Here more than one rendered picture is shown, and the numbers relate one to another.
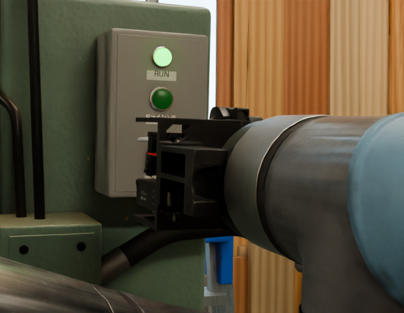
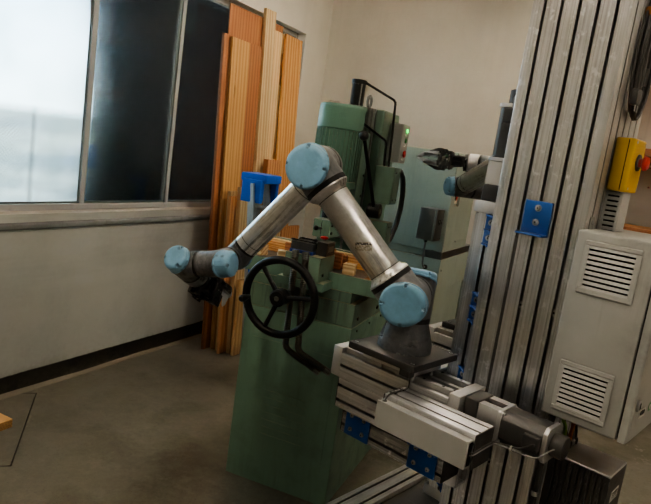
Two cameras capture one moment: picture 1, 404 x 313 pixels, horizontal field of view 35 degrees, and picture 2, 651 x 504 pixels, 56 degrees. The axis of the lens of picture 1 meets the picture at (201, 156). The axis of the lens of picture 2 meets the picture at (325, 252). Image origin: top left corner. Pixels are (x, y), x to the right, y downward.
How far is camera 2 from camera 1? 2.33 m
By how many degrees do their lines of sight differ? 46
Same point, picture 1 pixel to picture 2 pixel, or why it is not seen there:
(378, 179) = not seen: hidden behind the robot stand
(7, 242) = (395, 171)
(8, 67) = (382, 129)
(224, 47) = (223, 82)
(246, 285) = (234, 210)
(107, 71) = (400, 133)
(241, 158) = (472, 159)
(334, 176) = not seen: hidden behind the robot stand
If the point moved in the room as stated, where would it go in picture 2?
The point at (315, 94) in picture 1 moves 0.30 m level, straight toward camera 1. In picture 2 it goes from (253, 113) to (276, 114)
